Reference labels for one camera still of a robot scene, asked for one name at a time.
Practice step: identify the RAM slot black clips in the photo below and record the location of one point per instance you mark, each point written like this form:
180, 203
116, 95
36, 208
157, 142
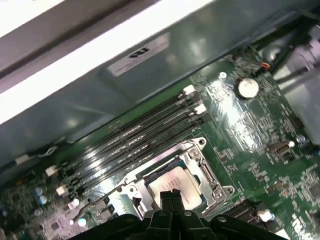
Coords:
125, 166
125, 140

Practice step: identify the RAM slot white clips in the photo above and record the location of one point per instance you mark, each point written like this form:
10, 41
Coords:
125, 128
125, 153

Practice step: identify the thin metal locking lever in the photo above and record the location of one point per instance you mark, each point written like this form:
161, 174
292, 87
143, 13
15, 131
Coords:
82, 212

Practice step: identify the CPU socket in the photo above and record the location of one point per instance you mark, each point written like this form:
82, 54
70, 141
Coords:
201, 142

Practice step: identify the green motherboard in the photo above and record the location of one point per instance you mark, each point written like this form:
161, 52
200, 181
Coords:
250, 125

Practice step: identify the round silver coin battery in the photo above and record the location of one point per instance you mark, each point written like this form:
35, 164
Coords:
247, 87

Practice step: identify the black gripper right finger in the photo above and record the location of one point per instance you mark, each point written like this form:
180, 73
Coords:
197, 228

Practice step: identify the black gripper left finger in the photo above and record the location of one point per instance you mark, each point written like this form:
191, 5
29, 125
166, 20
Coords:
150, 227

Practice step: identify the white sticker on case wall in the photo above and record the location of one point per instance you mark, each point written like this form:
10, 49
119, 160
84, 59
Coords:
140, 53

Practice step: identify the silver CPU chip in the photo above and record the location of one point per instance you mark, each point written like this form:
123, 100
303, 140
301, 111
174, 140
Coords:
180, 180

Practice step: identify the black open PC case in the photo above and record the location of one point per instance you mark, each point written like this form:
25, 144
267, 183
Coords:
212, 37

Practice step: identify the long black expansion slot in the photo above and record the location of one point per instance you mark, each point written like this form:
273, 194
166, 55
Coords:
242, 211

